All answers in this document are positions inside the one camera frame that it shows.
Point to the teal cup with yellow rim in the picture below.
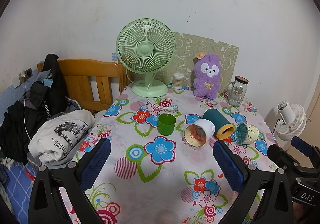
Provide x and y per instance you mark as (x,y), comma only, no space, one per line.
(215,119)

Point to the glass jar mug with lid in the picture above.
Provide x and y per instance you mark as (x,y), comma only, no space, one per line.
(237,93)

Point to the cotton swab container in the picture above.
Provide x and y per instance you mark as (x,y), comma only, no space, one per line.
(179,81)

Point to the blue face mask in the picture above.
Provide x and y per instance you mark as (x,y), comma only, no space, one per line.
(48,81)

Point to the wooden bed headboard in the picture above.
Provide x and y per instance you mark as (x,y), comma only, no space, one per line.
(82,69)

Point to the animal print wall board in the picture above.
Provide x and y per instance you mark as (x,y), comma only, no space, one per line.
(225,54)

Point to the dark clothes pile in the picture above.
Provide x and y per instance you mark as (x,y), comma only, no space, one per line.
(15,124)

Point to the green plastic cup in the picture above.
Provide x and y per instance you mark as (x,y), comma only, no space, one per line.
(166,125)

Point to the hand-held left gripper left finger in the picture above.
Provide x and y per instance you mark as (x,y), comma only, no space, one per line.
(96,162)

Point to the floral tablecloth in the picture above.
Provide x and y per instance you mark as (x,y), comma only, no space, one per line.
(140,154)

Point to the black bag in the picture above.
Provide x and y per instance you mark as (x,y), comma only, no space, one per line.
(53,71)

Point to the wall socket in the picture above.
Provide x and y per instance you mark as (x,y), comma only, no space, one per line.
(28,73)

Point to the cream cup with teal inside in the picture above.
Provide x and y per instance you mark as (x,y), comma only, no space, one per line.
(252,135)

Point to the blue checked bed sheet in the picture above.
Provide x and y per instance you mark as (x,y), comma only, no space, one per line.
(17,189)

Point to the purple plush toy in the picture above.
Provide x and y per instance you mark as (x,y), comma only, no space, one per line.
(207,79)

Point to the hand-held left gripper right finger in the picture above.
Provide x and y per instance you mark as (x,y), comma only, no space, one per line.
(228,165)

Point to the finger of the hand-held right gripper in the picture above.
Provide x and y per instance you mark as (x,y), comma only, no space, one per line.
(303,144)
(281,156)

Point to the white cup with patterned inside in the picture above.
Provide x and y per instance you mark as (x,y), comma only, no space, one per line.
(205,126)

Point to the blue denim clothing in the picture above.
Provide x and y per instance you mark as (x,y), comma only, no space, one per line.
(73,105)

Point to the white printed folded shirt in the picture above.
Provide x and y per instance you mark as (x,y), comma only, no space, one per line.
(72,126)

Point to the green desk fan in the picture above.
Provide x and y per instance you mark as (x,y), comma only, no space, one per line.
(145,49)

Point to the white standing fan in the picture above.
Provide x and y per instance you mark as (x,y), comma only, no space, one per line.
(292,119)

